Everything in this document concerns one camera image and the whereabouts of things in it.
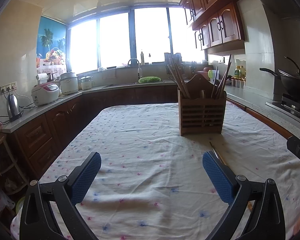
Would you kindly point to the white pink rice cooker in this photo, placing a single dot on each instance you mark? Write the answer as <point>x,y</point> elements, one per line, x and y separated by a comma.
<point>45,93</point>

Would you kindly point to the gas stove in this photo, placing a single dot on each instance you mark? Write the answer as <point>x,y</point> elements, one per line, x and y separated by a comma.
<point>288,105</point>

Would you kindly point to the wall power outlet strip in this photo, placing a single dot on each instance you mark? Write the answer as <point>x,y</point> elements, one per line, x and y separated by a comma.
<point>8,87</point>

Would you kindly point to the black wok with handle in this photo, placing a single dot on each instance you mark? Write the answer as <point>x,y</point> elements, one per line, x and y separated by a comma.
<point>290,82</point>

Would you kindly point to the yellow oil bottles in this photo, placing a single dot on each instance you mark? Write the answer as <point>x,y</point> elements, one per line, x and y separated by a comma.
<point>240,72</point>

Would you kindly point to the white jug green lid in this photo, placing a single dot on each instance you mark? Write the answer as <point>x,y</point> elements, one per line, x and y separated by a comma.
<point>213,74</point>

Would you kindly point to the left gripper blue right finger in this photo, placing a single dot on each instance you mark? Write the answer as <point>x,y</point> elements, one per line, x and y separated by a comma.
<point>266,220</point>

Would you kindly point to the steel electric kettle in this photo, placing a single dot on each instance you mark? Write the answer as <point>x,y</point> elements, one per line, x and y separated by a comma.
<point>13,108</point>

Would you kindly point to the upper wooden wall cabinets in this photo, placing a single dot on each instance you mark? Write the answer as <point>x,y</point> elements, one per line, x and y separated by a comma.
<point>217,25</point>

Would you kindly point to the dark thin chopstick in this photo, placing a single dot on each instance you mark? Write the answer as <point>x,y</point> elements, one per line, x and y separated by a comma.
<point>217,154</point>

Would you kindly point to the wooden utensil holder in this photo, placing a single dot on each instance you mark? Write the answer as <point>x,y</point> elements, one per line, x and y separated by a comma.
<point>201,107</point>

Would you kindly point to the small white slow cooker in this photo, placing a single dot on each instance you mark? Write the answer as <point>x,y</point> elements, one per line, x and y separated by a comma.
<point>87,83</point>

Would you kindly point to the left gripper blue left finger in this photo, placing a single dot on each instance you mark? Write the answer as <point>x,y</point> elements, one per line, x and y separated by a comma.
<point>37,218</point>

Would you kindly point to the tropical fruit poster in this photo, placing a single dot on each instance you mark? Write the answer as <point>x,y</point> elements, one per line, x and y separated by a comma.
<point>51,47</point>

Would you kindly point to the paper towel roll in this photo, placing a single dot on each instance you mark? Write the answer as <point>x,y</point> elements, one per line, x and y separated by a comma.
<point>42,78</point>

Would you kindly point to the dish drying rack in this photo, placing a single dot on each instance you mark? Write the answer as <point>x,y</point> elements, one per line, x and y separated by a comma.
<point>168,57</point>

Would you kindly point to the chrome kitchen faucet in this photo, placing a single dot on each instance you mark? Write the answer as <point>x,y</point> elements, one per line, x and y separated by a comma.
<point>135,63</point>

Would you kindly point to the white seasoning jars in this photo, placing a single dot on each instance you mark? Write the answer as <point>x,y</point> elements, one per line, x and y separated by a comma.
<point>239,83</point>

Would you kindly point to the ridged wooden chopstick pair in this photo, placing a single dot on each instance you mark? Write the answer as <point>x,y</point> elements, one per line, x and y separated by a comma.
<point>177,76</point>
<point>174,73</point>

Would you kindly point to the white floral tablecloth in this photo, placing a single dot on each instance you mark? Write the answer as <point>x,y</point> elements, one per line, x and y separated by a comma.
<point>152,184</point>

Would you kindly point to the white tall cooker pot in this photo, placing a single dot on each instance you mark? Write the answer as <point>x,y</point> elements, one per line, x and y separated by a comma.
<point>69,83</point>

